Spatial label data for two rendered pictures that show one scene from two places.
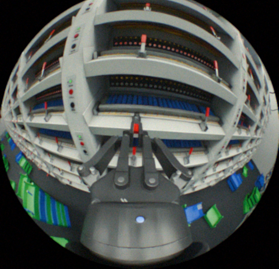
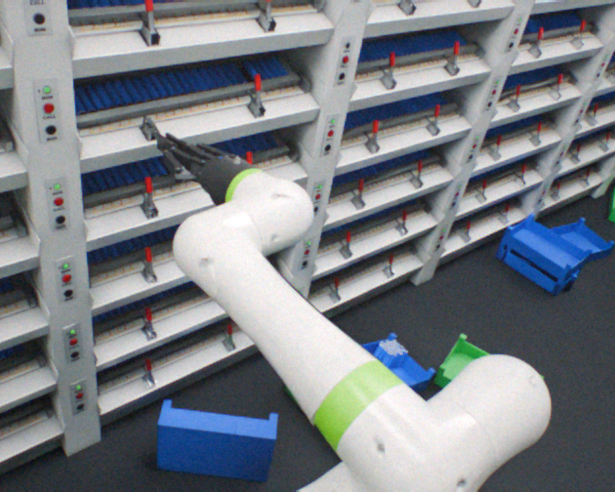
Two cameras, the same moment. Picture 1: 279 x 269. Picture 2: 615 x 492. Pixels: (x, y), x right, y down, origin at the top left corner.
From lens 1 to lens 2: 1.08 m
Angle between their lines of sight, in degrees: 35
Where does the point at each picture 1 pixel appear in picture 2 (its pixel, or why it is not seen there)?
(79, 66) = (63, 63)
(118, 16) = not seen: outside the picture
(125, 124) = (136, 140)
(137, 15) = not seen: outside the picture
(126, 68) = (136, 63)
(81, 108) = (70, 132)
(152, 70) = (168, 59)
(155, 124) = (177, 129)
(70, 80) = (49, 89)
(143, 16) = not seen: outside the picture
